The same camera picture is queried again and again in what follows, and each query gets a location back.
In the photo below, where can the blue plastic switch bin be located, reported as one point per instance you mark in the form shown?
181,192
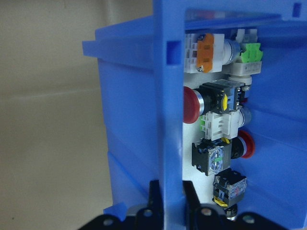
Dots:
134,119

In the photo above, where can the yellow button black block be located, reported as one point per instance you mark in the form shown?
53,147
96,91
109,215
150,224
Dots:
230,189

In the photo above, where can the small red push button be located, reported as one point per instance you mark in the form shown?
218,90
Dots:
213,155

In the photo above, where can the large red mushroom button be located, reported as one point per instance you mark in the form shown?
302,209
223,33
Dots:
213,100

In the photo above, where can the white switch green contact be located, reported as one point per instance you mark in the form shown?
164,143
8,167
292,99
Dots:
220,124

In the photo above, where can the orange white switch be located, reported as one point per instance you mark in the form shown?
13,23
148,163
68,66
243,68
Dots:
204,52

